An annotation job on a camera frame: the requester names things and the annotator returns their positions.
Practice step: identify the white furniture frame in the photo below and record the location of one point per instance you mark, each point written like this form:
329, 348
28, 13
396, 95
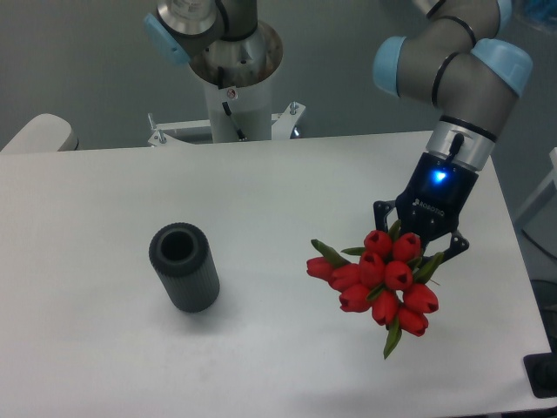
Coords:
539, 197

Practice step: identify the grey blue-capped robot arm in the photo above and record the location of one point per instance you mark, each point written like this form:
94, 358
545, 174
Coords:
457, 64

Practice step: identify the dark grey ribbed vase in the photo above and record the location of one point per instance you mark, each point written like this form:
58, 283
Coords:
181, 256

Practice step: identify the black device at table edge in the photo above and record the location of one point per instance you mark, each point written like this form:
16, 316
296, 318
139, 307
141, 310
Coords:
541, 373

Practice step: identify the red tulip bouquet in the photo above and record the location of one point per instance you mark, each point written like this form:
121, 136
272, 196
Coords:
388, 276

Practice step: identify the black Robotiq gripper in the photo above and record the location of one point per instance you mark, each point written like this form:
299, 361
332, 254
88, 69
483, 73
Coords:
430, 205

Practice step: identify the white chair backrest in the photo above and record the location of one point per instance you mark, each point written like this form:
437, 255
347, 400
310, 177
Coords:
44, 133

